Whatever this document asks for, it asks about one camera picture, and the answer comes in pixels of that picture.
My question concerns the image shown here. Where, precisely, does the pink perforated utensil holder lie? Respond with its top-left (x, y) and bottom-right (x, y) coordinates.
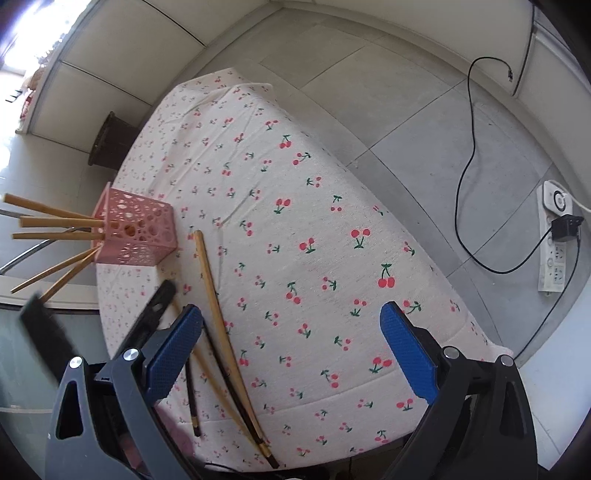
top-left (91, 184), bottom-right (177, 266)

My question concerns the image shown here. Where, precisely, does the black chopstick gold band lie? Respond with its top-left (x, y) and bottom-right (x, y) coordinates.
top-left (202, 325), bottom-right (280, 469)
top-left (184, 359), bottom-right (201, 437)

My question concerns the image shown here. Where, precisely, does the left gloved hand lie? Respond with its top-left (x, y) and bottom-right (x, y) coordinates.
top-left (155, 405), bottom-right (197, 466)

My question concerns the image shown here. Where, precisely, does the leaning metal pole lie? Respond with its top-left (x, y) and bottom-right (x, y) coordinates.
top-left (0, 227), bottom-right (91, 275)

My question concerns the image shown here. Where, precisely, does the cherry print tablecloth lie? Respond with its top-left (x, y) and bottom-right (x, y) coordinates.
top-left (97, 69), bottom-right (503, 468)

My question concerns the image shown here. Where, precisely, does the dark brown trash bin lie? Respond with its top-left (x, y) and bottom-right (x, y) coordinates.
top-left (88, 111), bottom-right (140, 170)

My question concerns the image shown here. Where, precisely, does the black plug adapter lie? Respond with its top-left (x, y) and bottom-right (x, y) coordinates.
top-left (551, 214), bottom-right (584, 242)

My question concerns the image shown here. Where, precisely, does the white power strip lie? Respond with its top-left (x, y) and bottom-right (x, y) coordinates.
top-left (536, 180), bottom-right (576, 296)

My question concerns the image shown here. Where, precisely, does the black floor cable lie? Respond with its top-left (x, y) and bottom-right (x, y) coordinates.
top-left (454, 4), bottom-right (555, 276)

